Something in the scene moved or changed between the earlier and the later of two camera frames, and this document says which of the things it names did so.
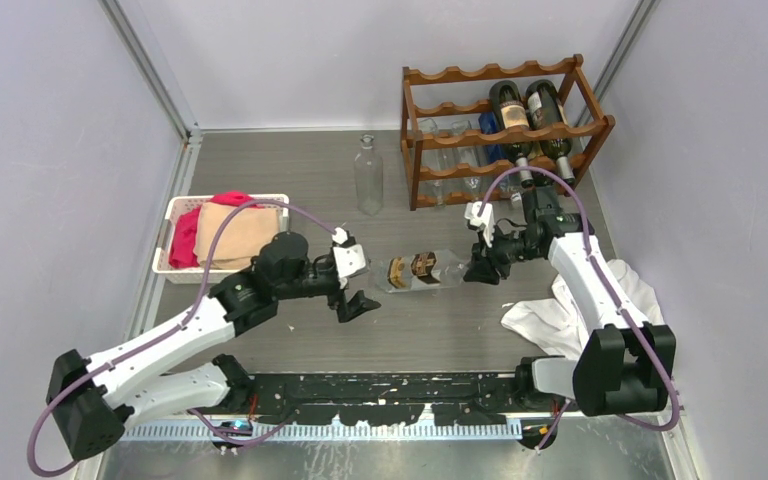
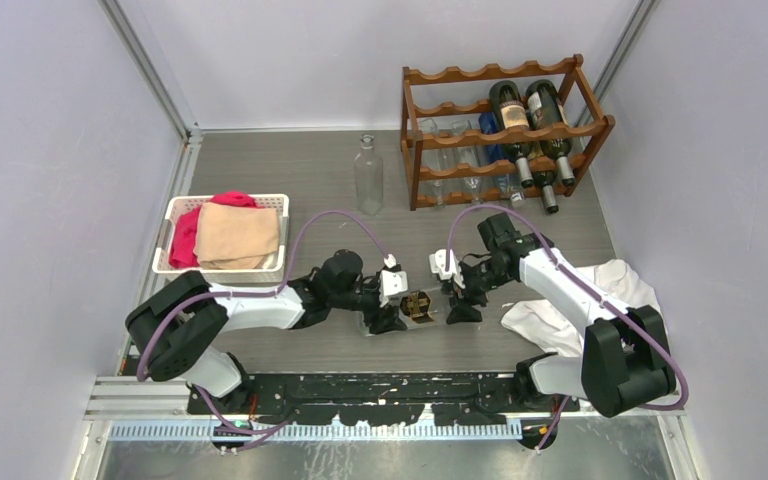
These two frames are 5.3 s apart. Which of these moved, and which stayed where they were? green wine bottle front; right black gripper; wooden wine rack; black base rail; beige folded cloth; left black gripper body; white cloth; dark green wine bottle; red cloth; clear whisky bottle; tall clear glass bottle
Moved: dark green wine bottle; right black gripper; left black gripper body; clear whisky bottle
Stayed: beige folded cloth; tall clear glass bottle; wooden wine rack; white cloth; green wine bottle front; red cloth; black base rail
